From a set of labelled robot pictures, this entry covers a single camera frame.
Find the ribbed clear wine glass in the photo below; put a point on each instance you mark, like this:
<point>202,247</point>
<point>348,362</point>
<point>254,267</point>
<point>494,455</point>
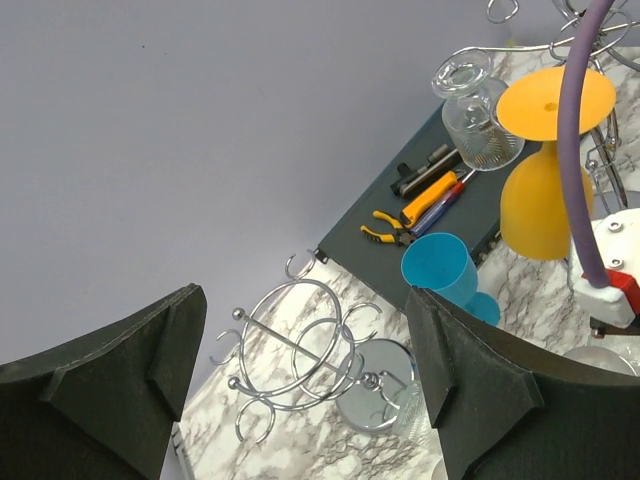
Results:
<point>471,94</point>

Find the yellow handled pliers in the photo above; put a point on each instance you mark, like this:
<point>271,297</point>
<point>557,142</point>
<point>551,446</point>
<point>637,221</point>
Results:
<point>396,234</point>

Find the black metal tool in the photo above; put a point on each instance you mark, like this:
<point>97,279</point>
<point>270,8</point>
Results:
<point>407,174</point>

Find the orange utility knife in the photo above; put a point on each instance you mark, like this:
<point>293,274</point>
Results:
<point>411,213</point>

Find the blue red screwdriver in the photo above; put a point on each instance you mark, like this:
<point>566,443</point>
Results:
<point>427,220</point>

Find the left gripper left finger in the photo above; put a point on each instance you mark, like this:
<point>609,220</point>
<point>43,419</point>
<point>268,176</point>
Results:
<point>102,406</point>

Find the yellow plastic goblet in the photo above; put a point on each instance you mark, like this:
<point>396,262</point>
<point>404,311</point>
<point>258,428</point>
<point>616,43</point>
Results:
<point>533,217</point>

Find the blue plastic goblet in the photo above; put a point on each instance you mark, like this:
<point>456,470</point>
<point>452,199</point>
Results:
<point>441,262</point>

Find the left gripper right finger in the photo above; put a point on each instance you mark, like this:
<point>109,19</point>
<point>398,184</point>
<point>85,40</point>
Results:
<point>507,409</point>

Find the round ring chrome glass rack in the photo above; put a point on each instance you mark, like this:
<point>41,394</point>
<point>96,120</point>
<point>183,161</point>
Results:
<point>370,380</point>

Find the clear glass with reflection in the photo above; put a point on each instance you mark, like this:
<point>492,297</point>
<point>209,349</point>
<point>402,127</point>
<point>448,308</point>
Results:
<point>601,358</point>

